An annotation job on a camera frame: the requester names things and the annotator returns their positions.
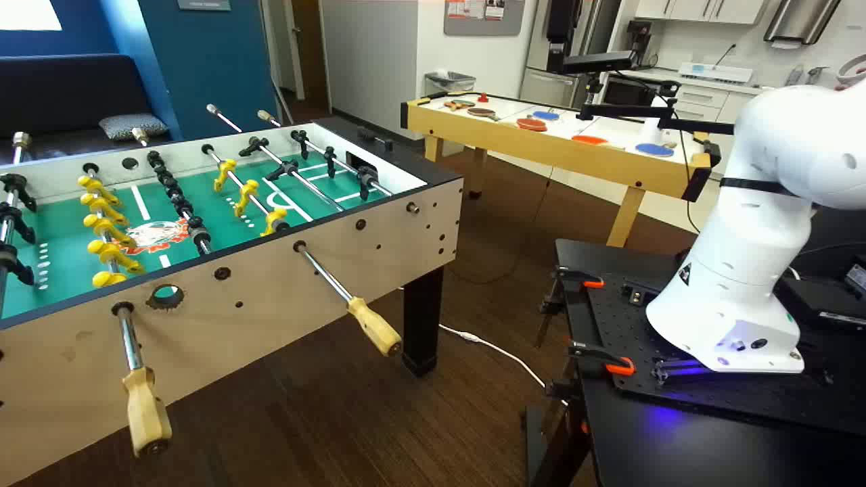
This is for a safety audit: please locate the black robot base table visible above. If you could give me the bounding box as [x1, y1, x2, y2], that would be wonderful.
[530, 238, 866, 487]

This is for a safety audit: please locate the yellow air hockey table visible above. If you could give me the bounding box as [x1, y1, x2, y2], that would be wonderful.
[402, 93, 712, 246]

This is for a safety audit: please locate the rod with wooden handle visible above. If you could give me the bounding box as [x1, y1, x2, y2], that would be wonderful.
[80, 162, 173, 458]
[201, 144, 402, 357]

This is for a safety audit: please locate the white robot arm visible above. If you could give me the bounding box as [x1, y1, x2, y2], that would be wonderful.
[644, 81, 866, 374]

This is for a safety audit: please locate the orange clamp far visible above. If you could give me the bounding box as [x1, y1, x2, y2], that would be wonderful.
[556, 270, 607, 293]

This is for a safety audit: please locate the white floor cable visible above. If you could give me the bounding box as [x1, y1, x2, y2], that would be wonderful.
[440, 322, 552, 392]

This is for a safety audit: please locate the orange clamp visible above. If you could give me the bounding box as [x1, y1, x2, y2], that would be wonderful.
[569, 341, 637, 378]
[556, 270, 607, 293]

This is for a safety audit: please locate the foosball table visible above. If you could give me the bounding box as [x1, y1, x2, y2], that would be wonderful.
[0, 120, 464, 481]

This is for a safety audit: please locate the grey cushion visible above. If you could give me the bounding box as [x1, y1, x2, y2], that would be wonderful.
[101, 115, 169, 140]

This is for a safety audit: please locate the orange clamp near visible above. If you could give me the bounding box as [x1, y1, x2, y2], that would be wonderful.
[569, 341, 637, 378]

